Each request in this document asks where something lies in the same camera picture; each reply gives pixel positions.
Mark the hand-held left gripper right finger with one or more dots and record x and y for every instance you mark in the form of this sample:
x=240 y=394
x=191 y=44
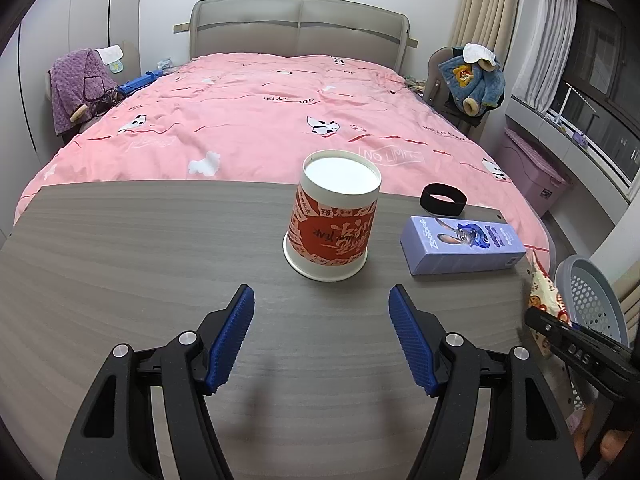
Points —
x=412 y=340

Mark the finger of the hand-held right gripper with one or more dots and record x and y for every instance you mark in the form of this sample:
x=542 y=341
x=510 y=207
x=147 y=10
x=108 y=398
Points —
x=542 y=322
x=600 y=336

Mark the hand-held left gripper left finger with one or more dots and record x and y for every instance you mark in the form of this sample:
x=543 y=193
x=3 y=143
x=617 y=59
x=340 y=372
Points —
x=230 y=340

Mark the red and yellow snack wrapper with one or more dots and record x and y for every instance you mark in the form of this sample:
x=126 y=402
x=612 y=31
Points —
x=542 y=292

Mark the grey perforated plastic basket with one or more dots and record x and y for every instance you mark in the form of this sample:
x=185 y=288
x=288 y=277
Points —
x=592 y=285

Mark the red and white paper cup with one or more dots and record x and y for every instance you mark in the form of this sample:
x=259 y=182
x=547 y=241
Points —
x=332 y=220

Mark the person's right hand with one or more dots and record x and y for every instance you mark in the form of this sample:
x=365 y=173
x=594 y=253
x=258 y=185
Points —
x=612 y=447

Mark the beige curtain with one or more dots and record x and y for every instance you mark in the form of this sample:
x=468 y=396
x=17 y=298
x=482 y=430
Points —
x=631 y=285
x=480 y=5

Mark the purple cartoon print box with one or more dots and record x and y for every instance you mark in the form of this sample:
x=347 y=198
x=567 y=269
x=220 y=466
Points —
x=462 y=242

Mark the black elastic band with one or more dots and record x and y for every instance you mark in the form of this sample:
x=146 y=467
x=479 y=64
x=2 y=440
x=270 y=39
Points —
x=444 y=200

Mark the pink storage box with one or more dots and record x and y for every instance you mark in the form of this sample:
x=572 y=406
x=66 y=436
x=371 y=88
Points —
x=530 y=170

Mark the small purple item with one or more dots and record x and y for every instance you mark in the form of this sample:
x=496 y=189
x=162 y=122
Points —
x=582 y=139

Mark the grey window ledge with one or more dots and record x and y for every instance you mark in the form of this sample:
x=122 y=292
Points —
x=550 y=132

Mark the white drying rack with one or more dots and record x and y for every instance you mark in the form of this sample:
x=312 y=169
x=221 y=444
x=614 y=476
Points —
x=567 y=102

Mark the pink printed blanket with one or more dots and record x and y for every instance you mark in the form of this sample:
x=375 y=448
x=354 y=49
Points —
x=250 y=110

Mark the blue fluffy jacket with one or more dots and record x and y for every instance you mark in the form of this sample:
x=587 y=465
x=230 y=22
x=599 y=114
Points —
x=470 y=82

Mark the beige upholstered chair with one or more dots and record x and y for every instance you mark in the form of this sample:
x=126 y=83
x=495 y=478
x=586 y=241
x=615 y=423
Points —
x=437 y=77

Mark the dark window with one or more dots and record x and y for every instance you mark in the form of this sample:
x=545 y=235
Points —
x=605 y=60

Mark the blue plastic item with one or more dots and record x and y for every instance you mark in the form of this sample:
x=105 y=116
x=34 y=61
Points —
x=142 y=81

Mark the white towel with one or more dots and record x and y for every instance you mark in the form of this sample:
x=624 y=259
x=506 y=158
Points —
x=477 y=52

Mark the small light blue pack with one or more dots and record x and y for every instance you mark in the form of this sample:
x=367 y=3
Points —
x=165 y=64

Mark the white sheer curtain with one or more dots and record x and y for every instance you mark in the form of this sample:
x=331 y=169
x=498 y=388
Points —
x=550 y=35

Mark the purple fluffy robe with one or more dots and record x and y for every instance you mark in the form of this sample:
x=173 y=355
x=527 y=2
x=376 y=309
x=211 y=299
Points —
x=75 y=85

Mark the white cloth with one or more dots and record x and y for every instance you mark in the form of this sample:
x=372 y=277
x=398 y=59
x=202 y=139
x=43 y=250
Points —
x=110 y=52

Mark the grey upholstered bed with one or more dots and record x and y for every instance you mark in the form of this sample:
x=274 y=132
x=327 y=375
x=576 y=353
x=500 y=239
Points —
x=300 y=25

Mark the grey wardrobe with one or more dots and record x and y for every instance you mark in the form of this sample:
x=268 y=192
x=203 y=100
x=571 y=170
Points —
x=50 y=20

